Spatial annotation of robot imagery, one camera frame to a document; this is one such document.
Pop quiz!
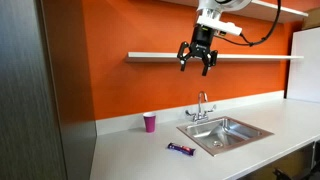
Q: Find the purple protein bar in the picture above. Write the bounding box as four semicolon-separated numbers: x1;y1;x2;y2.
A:
167;142;197;157

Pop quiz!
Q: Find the dark wood cabinet panel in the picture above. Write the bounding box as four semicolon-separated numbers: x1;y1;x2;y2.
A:
0;0;98;180

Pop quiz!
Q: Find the high white wall shelf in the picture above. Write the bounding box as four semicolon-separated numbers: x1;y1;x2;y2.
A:
159;0;309;24

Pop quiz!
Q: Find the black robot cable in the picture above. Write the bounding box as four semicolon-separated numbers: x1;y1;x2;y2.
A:
213;0;282;47

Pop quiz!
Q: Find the stainless steel sink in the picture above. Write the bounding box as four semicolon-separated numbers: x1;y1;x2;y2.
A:
176;115;275;158

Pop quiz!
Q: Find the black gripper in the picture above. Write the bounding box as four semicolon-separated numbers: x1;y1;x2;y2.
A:
176;24;219;77

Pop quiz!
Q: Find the chrome two-handle faucet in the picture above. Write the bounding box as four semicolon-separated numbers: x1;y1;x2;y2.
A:
185;90;217;124

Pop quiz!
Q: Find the brown cardboard box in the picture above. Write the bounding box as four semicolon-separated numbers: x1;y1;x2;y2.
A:
301;7;320;31

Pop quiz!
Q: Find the magenta plastic cup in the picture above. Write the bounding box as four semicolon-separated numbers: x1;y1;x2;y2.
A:
142;111;157;134

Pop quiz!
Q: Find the white wrist camera block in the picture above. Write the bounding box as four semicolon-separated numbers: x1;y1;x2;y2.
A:
196;15;243;37

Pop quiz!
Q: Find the long white wall shelf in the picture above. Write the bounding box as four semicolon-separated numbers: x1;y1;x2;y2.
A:
125;51;305;64

